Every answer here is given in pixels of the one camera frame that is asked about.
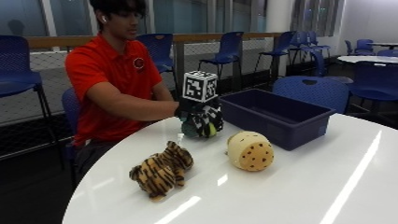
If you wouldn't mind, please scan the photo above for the blue plastic chair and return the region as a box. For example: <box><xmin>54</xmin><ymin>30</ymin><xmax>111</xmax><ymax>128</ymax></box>
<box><xmin>272</xmin><ymin>76</ymin><xmax>351</xmax><ymax>115</ymax></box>
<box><xmin>345</xmin><ymin>38</ymin><xmax>377</xmax><ymax>57</ymax></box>
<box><xmin>348</xmin><ymin>60</ymin><xmax>398</xmax><ymax>117</ymax></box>
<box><xmin>289</xmin><ymin>30</ymin><xmax>333</xmax><ymax>77</ymax></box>
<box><xmin>60</xmin><ymin>87</ymin><xmax>83</xmax><ymax>188</ymax></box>
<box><xmin>136</xmin><ymin>33</ymin><xmax>177</xmax><ymax>75</ymax></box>
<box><xmin>197</xmin><ymin>31</ymin><xmax>245</xmax><ymax>80</ymax></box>
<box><xmin>0</xmin><ymin>35</ymin><xmax>60</xmax><ymax>147</ymax></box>
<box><xmin>255</xmin><ymin>30</ymin><xmax>297</xmax><ymax>76</ymax></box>

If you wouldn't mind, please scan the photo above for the white marker cube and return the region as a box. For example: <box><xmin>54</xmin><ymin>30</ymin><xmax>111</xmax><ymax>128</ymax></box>
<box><xmin>181</xmin><ymin>70</ymin><xmax>219</xmax><ymax>104</ymax></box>

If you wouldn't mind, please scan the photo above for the wooden railing with mesh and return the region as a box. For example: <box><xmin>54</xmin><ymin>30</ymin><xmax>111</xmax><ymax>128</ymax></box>
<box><xmin>0</xmin><ymin>32</ymin><xmax>284</xmax><ymax>125</ymax></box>

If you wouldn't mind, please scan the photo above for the white pillar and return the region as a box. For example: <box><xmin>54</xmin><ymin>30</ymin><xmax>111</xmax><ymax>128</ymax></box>
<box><xmin>265</xmin><ymin>0</ymin><xmax>295</xmax><ymax>34</ymax></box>

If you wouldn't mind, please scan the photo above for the the person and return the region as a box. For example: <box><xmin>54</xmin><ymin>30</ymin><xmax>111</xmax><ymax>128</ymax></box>
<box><xmin>64</xmin><ymin>0</ymin><xmax>180</xmax><ymax>183</ymax></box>

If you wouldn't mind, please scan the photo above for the white round table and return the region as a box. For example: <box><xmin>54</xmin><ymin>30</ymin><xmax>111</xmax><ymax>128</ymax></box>
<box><xmin>336</xmin><ymin>54</ymin><xmax>398</xmax><ymax>65</ymax></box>

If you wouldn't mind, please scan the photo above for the dark blue plastic bin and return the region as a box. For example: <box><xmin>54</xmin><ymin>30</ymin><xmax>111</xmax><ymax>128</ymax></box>
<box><xmin>219</xmin><ymin>88</ymin><xmax>337</xmax><ymax>152</ymax></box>

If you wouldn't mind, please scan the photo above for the striped tiger plush toy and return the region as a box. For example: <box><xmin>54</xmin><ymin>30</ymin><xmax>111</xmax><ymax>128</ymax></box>
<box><xmin>128</xmin><ymin>140</ymin><xmax>196</xmax><ymax>202</ymax></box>

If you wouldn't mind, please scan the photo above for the cookie-patterned round plush toy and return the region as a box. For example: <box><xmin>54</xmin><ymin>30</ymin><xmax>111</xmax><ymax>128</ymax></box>
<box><xmin>225</xmin><ymin>131</ymin><xmax>276</xmax><ymax>173</ymax></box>

